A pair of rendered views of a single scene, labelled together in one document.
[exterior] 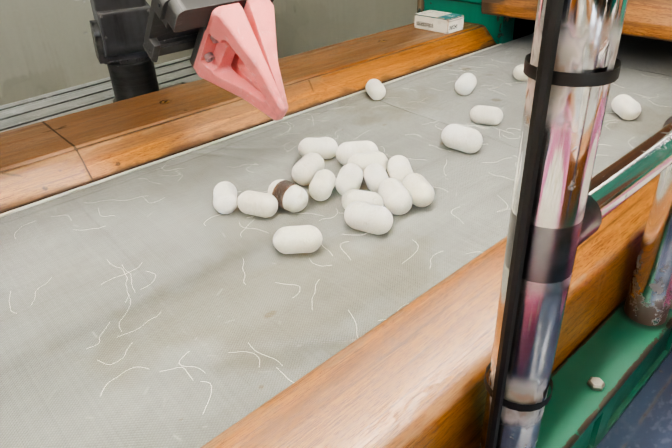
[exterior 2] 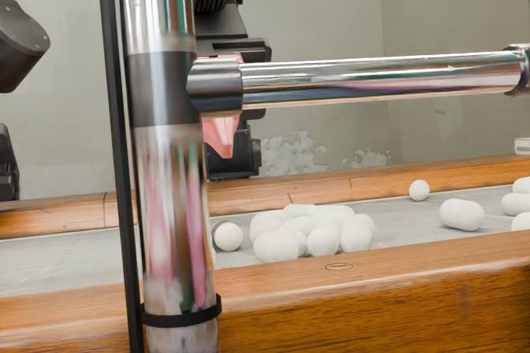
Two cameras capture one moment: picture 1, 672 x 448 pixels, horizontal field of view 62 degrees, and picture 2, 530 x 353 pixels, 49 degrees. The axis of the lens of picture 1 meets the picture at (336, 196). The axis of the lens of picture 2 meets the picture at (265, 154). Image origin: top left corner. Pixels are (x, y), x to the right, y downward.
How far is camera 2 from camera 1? 0.22 m
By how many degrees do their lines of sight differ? 37
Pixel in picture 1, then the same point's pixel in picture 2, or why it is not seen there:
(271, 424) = not seen: outside the picture
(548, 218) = (127, 43)
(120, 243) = (69, 255)
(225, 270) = (116, 274)
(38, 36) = not seen: hidden behind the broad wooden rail
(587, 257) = (443, 265)
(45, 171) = (71, 213)
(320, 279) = not seen: hidden behind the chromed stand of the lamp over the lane
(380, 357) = (102, 292)
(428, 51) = (513, 169)
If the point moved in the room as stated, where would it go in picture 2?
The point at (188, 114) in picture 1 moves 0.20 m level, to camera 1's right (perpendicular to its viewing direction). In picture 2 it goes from (213, 191) to (412, 187)
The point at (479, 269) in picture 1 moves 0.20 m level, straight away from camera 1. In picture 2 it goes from (300, 261) to (490, 198)
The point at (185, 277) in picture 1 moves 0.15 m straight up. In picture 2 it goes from (81, 274) to (60, 38)
